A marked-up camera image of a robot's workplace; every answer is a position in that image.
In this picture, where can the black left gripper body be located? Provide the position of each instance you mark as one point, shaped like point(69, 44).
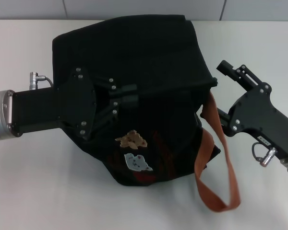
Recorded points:
point(57, 107)

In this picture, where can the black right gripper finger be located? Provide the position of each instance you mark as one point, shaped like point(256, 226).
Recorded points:
point(232, 72)
point(225, 118)

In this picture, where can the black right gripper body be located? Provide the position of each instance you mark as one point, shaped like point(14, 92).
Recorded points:
point(254, 115)

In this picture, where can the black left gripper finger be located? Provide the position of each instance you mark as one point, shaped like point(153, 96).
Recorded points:
point(120, 103)
point(112, 87)

